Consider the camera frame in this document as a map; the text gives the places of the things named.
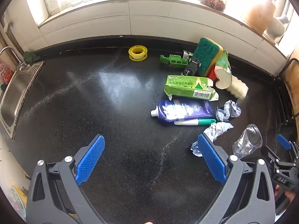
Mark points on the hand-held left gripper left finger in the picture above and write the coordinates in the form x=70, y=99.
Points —
x=90, y=158

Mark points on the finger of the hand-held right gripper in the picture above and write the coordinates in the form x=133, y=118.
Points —
x=283, y=141
x=268, y=156

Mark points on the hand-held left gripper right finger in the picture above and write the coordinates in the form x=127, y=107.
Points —
x=213, y=158

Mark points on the blue white paper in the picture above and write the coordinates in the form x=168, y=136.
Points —
x=230, y=109
x=216, y=131

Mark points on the green and white marker pen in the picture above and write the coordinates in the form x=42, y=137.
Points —
x=205, y=121

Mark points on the blue squeeze tube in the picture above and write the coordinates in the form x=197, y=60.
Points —
x=186, y=109

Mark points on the green medicine box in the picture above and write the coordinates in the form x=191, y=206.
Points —
x=184, y=88

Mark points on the person's right hand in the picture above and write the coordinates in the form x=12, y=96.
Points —
x=289, y=196

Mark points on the clear plastic cup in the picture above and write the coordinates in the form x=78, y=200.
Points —
x=250, y=140

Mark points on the wooden chopping board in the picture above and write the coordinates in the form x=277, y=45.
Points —
x=293, y=86

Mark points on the white wavy sponge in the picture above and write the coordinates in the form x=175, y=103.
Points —
x=239, y=89

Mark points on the red can with beige lid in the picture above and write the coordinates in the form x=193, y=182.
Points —
x=224, y=81

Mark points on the yellow green plate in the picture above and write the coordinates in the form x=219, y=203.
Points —
x=17, y=200

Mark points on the black toy car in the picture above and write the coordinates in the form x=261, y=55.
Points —
x=193, y=65

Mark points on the stainless steel sink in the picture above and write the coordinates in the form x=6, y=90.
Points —
x=14, y=98

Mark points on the green toy train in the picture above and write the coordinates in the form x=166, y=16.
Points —
x=174, y=61

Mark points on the green and yellow sponge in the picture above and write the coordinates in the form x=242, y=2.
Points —
x=206, y=51

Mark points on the white ceramic jug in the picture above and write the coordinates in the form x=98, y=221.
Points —
x=275, y=29

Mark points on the yellow tape spool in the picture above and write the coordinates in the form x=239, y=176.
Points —
x=130, y=51

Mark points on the green cloth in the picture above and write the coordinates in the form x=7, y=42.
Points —
x=30, y=56

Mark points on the red printed package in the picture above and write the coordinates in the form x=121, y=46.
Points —
x=4, y=73

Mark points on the round wooden board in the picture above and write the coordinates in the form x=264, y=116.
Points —
x=259, y=16

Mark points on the chrome faucet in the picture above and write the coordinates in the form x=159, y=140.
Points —
x=14, y=52

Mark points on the brown scouring pad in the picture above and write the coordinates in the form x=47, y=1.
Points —
x=213, y=0

